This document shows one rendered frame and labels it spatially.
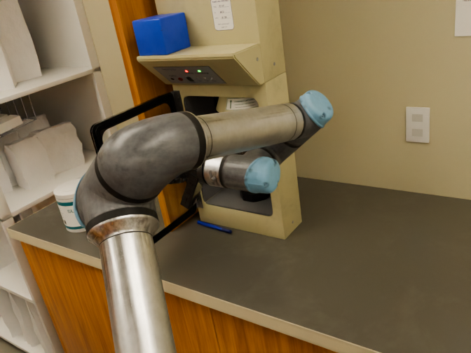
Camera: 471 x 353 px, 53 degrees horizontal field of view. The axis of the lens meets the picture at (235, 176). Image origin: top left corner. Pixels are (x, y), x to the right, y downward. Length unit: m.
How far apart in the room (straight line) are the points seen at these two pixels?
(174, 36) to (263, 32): 0.23
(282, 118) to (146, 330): 0.44
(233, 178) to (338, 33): 0.75
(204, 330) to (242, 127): 0.75
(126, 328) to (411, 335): 0.62
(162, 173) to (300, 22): 1.02
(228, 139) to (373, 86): 0.87
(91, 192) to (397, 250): 0.85
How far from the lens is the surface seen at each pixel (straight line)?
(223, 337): 1.36
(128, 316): 0.71
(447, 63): 1.50
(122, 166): 0.70
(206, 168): 1.00
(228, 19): 1.23
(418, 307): 1.16
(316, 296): 1.19
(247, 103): 1.31
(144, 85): 1.40
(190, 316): 1.40
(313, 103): 0.94
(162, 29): 1.24
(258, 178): 0.94
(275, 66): 1.26
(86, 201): 0.78
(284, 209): 1.37
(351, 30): 1.56
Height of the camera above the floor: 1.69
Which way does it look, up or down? 24 degrees down
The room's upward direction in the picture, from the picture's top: 9 degrees counter-clockwise
